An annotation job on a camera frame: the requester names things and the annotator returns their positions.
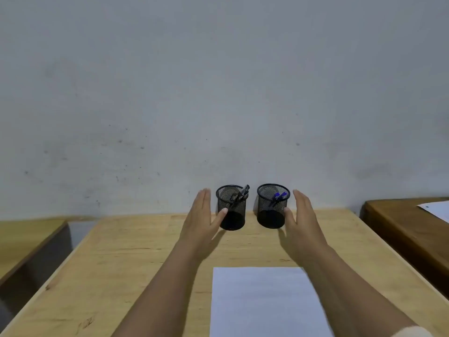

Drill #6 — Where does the black mesh pen holder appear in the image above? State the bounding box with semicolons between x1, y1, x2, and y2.
216;184;247;231
256;183;291;229

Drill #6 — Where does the person's left forearm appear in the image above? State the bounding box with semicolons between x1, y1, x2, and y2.
111;240;208;337

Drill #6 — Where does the cream sleeve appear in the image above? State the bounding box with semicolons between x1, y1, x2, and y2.
392;325;435;337

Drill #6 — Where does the light wooden side table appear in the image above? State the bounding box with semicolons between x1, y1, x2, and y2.
0;217;73;323

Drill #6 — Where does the person's left hand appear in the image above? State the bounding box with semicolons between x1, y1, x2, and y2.
177;188;229;258

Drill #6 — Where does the dark wooden side table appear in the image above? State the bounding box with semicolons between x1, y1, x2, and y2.
360;197;449;300

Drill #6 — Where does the person's right forearm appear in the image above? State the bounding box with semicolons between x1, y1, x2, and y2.
301;242;418;337

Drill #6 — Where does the white paper sheet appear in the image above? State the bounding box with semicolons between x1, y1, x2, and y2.
416;200;449;224
209;267;334;337

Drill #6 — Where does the person's right hand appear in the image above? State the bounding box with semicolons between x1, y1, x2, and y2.
280;189;330;261

